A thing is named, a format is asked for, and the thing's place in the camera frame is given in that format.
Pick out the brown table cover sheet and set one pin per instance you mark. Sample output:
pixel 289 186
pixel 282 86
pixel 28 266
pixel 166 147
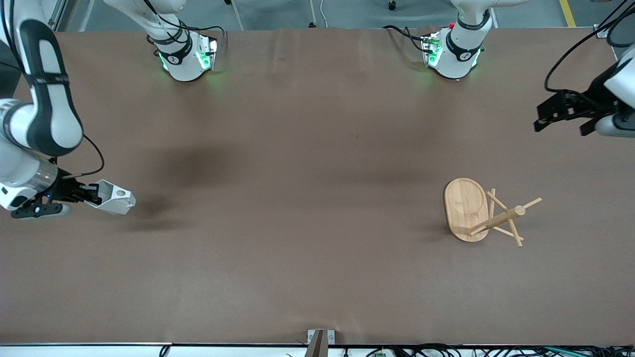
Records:
pixel 317 208

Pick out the white hexagonal cup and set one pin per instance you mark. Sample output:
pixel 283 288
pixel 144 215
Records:
pixel 118 201

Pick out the aluminium frame corner profile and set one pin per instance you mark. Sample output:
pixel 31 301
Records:
pixel 603 31
pixel 62 12

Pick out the silver angle bracket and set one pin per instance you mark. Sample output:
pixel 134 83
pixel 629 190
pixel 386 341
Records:
pixel 330 336

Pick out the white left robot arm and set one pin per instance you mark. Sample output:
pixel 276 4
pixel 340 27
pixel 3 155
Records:
pixel 459 57

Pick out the aluminium profile post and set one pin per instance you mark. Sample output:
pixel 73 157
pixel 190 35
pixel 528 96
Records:
pixel 317 345

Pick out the wooden cup rack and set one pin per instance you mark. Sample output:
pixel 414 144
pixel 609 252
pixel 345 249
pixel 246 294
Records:
pixel 466 208

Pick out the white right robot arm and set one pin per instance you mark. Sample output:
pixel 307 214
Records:
pixel 49 99

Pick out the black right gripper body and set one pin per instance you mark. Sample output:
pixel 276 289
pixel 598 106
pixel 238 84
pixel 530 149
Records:
pixel 63 188

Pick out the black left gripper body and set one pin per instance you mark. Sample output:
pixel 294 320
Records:
pixel 593 100

